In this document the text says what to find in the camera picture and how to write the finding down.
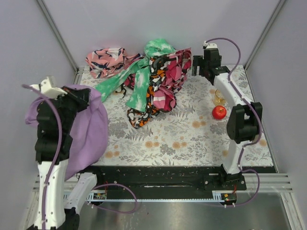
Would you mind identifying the purple cloth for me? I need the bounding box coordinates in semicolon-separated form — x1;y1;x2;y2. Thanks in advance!
24;84;108;179

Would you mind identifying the red pink camo cloth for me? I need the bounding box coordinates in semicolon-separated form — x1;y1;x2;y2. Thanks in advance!
123;46;191;118

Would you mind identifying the green tie-dye cloth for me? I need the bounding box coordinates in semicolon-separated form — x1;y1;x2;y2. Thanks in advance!
96;38;177;112

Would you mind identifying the black orange patterned cloth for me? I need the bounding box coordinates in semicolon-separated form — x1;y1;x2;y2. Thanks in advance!
120;55;177;128

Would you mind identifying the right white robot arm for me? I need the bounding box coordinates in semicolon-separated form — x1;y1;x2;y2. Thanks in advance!
192;44;262;183

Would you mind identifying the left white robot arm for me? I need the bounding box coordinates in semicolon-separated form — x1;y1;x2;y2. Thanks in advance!
25;85;108;230

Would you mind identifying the pink navy patterned cloth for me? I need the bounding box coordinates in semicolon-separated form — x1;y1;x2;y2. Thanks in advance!
85;47;143;79

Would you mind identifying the amber drinking glass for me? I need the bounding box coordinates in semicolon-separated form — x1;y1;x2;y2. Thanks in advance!
213;90;226;106

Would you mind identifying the red apple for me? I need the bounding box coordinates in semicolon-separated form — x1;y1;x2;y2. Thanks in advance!
212;105;227;120

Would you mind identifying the floral tablecloth mat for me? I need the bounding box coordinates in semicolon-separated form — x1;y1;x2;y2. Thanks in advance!
79;64;274;167

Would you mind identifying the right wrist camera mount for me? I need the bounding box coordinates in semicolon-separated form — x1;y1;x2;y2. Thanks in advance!
203;41;218;50

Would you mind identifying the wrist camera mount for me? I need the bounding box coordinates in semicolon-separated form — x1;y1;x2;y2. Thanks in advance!
30;76;67;99
203;41;218;50

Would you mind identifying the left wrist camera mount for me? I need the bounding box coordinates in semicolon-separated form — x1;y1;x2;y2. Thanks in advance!
30;76;67;99

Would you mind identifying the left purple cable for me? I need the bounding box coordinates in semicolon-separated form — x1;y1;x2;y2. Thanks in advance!
21;83;139;230

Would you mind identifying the left aluminium frame post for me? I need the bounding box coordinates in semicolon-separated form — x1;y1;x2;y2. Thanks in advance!
35;0;79;74

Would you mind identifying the aluminium frame post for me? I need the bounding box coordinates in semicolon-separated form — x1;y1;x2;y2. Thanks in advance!
35;0;79;74
244;0;288;70

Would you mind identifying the right aluminium frame post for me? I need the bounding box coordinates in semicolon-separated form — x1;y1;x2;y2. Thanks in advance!
244;0;288;70

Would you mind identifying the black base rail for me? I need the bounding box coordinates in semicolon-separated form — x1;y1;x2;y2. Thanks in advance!
79;166;247;191

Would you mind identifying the white slotted cable duct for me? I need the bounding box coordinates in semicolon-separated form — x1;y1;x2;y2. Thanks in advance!
63;190;237;202

